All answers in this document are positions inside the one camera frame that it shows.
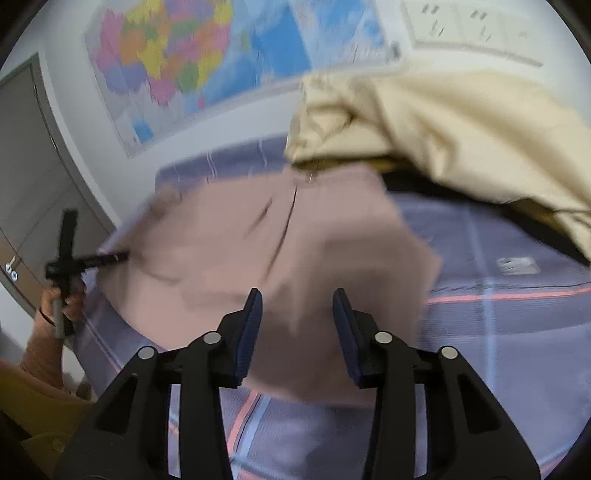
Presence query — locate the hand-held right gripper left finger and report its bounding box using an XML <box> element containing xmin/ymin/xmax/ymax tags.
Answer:
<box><xmin>55</xmin><ymin>288</ymin><xmax>263</xmax><ymax>480</ymax></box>

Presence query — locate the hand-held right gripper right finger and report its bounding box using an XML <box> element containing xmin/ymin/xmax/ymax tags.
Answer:
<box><xmin>332</xmin><ymin>288</ymin><xmax>541</xmax><ymax>480</ymax></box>

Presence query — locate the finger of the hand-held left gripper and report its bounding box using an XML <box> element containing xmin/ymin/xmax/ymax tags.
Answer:
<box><xmin>74</xmin><ymin>250</ymin><xmax>131</xmax><ymax>269</ymax></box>

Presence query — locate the pink collared shirt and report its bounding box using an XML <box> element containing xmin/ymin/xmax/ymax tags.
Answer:
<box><xmin>99</xmin><ymin>164</ymin><xmax>444</xmax><ymax>407</ymax></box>

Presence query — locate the person's left forearm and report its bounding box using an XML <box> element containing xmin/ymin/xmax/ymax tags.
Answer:
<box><xmin>19</xmin><ymin>323</ymin><xmax>72</xmax><ymax>395</ymax></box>

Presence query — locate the person's left hand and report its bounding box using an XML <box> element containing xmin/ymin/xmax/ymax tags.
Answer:
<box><xmin>38</xmin><ymin>276</ymin><xmax>88</xmax><ymax>335</ymax></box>

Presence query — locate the grey door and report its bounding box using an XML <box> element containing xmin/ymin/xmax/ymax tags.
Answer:
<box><xmin>0</xmin><ymin>53</ymin><xmax>118</xmax><ymax>319</ymax></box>

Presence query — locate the purple plaid bed sheet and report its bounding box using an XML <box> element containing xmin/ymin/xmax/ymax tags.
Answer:
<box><xmin>74</xmin><ymin>134</ymin><xmax>591</xmax><ymax>480</ymax></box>

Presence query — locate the person's yellow clothing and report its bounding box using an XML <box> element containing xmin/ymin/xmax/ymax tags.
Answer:
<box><xmin>0</xmin><ymin>357</ymin><xmax>95</xmax><ymax>480</ymax></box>

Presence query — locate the dark cloth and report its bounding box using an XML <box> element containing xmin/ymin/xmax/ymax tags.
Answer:
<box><xmin>369</xmin><ymin>154</ymin><xmax>591</xmax><ymax>268</ymax></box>

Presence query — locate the cream cloth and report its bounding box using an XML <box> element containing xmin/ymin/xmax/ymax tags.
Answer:
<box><xmin>284</xmin><ymin>69</ymin><xmax>591</xmax><ymax>259</ymax></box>

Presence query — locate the colourful wall map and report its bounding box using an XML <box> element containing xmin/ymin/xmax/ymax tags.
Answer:
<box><xmin>83</xmin><ymin>0</ymin><xmax>259</xmax><ymax>158</ymax></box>

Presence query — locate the blue wall map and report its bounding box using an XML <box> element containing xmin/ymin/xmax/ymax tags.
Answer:
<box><xmin>240</xmin><ymin>0</ymin><xmax>402</xmax><ymax>88</ymax></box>

